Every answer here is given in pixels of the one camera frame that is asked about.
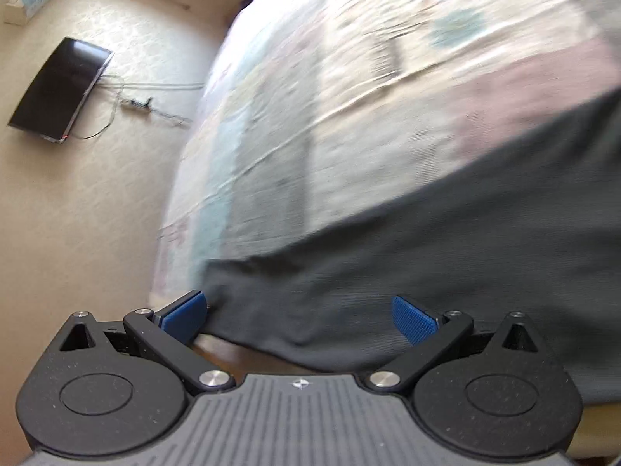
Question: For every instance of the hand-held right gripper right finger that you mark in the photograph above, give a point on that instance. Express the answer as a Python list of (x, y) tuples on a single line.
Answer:
[(415, 319)]

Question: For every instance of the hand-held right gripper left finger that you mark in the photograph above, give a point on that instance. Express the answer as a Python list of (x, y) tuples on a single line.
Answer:
[(187, 315)]

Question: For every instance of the dark grey pants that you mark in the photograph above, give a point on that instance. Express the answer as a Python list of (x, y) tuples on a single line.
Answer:
[(436, 252)]

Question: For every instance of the white power strip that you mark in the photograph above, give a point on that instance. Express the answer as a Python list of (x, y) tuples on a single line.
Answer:
[(138, 104)]

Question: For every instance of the patchwork bed sheet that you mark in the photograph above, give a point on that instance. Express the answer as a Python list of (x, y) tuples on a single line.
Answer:
[(364, 82)]

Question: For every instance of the wooden bed frame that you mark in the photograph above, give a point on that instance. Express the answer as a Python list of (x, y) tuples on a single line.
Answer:
[(233, 354)]

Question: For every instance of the black wall television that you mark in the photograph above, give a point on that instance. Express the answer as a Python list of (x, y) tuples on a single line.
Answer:
[(58, 90)]

